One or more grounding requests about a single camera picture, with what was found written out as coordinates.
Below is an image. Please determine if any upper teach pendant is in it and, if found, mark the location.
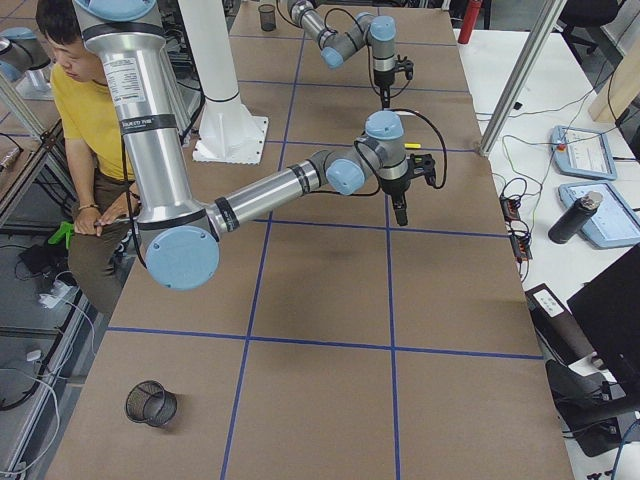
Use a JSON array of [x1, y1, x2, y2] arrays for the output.
[[550, 125, 617, 180]]

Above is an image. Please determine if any red bottle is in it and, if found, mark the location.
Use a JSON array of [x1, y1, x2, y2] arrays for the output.
[[457, 0, 483, 45]]

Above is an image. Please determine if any aluminium frame post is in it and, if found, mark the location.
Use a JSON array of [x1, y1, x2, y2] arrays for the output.
[[478, 0, 567, 157]]

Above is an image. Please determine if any far black mesh cup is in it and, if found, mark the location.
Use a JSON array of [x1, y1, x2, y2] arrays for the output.
[[258, 4, 276, 32]]

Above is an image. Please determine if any near black mesh cup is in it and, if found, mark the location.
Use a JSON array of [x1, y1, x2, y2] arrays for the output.
[[124, 380, 178, 427]]

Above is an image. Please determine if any teach pendant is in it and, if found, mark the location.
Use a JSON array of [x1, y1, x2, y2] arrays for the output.
[[558, 180, 640, 249], [550, 125, 617, 180]]

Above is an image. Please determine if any orange black electronics board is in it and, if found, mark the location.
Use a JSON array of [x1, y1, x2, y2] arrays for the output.
[[499, 195, 532, 263]]

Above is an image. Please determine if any black metal bottle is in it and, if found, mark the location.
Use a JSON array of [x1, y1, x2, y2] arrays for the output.
[[548, 191, 604, 244]]

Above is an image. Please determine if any black monitor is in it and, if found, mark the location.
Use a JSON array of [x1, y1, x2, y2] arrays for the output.
[[568, 245, 639, 393]]

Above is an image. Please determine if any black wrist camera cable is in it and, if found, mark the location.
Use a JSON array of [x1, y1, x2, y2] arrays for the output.
[[353, 108, 448, 197]]

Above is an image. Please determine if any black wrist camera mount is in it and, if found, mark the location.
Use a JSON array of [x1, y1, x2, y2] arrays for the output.
[[408, 154, 437, 188]]

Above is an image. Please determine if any black box with label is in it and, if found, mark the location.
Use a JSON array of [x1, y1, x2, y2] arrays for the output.
[[525, 283, 595, 365]]

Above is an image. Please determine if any lower teach pendant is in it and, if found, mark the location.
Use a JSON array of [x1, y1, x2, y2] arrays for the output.
[[558, 180, 640, 249]]

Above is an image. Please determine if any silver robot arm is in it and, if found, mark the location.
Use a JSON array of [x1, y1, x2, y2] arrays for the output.
[[285, 1, 403, 109], [74, 1, 412, 290]]

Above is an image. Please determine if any person in yellow shirt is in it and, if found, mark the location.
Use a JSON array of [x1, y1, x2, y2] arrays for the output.
[[36, 0, 140, 317]]

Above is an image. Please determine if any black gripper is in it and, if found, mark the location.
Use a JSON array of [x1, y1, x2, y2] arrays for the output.
[[373, 70, 395, 109], [379, 175, 411, 226]]

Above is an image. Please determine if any black mesh cup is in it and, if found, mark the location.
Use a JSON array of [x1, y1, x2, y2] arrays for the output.
[[258, 4, 276, 32], [124, 380, 178, 427]]

